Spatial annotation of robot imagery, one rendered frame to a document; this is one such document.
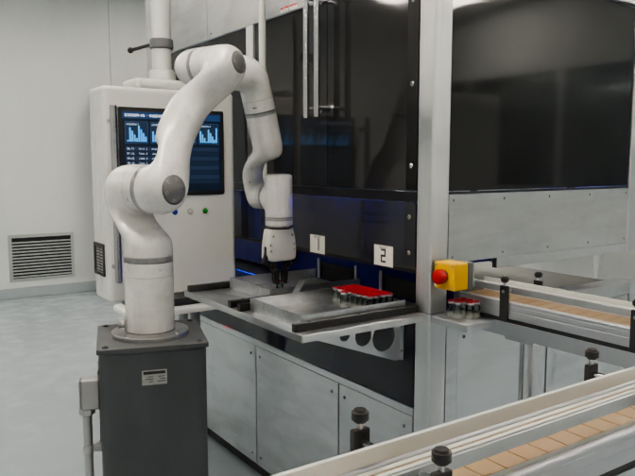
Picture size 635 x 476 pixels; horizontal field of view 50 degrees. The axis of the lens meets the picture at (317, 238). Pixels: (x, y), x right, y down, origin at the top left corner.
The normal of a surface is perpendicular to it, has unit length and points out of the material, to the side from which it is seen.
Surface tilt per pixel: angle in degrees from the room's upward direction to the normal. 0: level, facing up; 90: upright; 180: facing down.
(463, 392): 90
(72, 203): 90
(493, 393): 90
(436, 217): 90
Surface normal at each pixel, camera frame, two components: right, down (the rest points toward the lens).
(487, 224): 0.56, 0.09
